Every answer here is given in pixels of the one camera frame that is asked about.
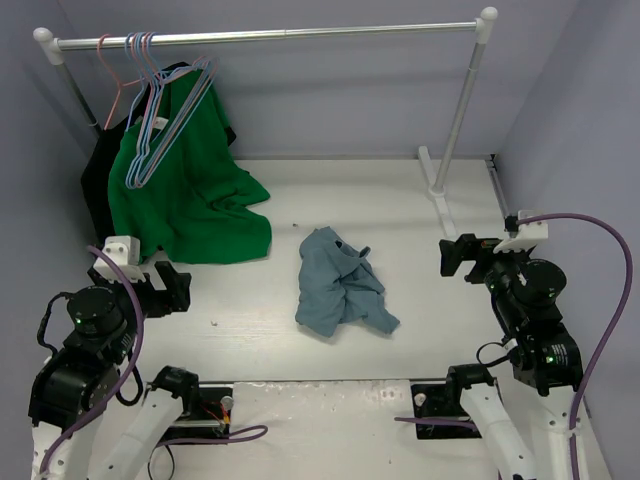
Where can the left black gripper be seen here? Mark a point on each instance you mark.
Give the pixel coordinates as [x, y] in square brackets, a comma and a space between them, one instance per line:
[163, 288]

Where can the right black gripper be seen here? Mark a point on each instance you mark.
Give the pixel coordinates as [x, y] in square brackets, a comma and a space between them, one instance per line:
[473, 257]

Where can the blue-grey t-shirt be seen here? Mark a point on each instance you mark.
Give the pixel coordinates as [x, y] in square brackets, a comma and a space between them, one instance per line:
[337, 285]

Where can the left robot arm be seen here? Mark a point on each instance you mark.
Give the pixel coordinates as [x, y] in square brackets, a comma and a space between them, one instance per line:
[72, 390]

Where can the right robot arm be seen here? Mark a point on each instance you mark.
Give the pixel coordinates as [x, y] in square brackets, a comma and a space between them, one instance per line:
[544, 358]

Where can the green t-shirt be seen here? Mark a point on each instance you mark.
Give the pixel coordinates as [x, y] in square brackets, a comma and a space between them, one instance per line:
[196, 206]

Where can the black t-shirt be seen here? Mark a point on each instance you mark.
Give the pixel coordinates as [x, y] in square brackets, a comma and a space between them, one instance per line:
[94, 179]

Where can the silver clothes rack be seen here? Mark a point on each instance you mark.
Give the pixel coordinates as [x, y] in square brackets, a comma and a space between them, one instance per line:
[54, 48]

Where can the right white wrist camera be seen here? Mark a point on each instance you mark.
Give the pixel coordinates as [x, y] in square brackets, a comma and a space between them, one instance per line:
[522, 237]

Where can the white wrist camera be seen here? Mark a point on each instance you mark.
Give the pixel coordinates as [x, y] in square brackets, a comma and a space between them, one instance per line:
[124, 252]
[522, 237]

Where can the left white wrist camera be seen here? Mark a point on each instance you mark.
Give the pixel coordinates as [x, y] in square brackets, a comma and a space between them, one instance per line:
[124, 252]

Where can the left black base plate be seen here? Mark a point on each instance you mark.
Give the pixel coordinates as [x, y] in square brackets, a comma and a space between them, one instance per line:
[209, 418]

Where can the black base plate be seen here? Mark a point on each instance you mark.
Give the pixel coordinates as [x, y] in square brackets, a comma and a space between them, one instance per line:
[432, 400]
[209, 418]

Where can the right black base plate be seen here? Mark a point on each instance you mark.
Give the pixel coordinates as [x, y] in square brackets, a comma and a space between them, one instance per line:
[432, 400]

